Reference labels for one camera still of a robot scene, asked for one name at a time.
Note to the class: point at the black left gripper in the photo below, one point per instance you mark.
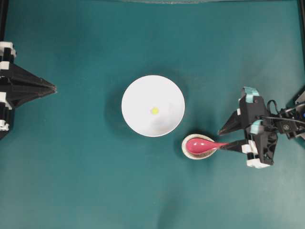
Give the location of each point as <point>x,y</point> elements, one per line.
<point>11,73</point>

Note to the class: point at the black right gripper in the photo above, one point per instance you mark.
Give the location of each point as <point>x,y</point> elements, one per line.
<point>260,137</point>

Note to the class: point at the pink plastic spoon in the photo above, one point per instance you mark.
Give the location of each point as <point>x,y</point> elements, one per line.
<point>198,146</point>

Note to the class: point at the yellow hexagonal prism block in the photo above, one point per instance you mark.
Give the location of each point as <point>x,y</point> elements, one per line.
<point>154,110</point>

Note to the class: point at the white large bowl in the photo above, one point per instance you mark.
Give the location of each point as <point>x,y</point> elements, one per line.
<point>153,105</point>

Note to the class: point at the small speckled ceramic dish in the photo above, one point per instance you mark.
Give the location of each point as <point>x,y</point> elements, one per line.
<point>196,156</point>

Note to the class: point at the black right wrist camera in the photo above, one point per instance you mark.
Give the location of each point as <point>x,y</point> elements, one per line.
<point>252,108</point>

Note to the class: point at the black table frame rail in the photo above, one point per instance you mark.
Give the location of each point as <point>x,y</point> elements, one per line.
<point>3,17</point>

